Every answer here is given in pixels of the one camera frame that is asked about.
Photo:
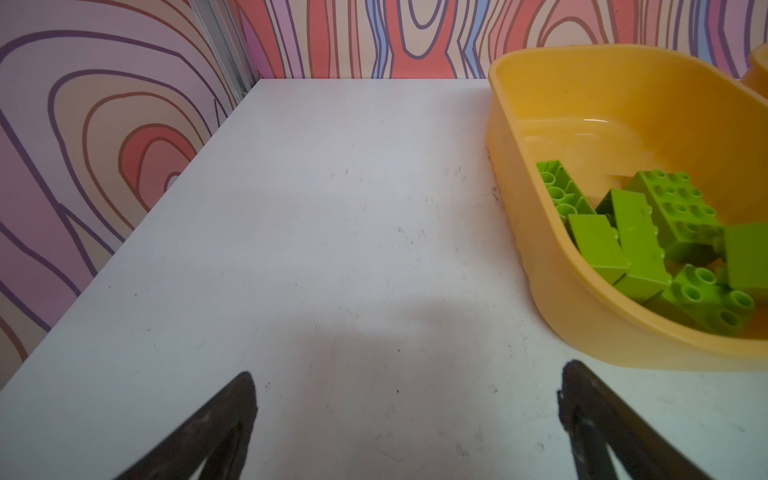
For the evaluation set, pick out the left yellow plastic bin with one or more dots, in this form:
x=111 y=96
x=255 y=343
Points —
x=606 y=112

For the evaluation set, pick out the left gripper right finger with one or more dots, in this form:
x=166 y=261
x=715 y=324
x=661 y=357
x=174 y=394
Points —
x=601 y=425

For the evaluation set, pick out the small green lego brick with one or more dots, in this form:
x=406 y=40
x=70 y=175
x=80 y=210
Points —
x=598 y=243

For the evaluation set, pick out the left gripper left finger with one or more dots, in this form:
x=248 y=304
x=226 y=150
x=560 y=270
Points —
x=213 y=442

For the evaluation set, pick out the yellow plastic bin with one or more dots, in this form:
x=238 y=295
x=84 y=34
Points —
x=606 y=112
x=756 y=76

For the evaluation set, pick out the green square lego brick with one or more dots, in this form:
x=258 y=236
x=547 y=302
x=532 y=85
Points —
x=743 y=250

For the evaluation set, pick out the right yellow plastic bin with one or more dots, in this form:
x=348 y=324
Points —
x=756 y=76

